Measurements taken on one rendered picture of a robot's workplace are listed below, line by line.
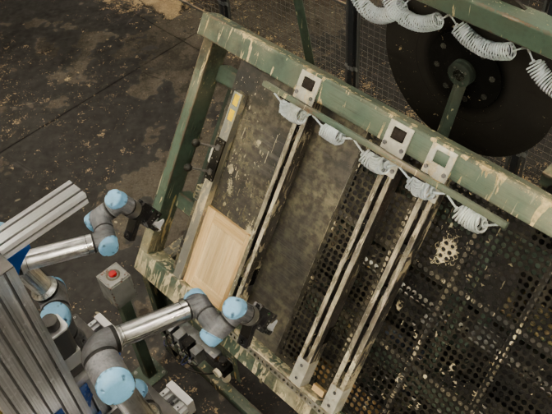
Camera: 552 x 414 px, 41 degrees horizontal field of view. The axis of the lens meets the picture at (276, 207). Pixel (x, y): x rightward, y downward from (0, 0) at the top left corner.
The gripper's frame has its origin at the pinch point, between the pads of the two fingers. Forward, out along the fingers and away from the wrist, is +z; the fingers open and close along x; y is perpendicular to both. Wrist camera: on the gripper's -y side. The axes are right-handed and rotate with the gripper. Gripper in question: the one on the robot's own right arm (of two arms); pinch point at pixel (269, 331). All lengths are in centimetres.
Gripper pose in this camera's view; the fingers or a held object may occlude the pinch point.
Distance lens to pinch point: 278.3
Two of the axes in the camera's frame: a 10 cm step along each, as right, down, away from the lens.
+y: 5.7, -8.2, 0.6
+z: 3.8, 3.3, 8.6
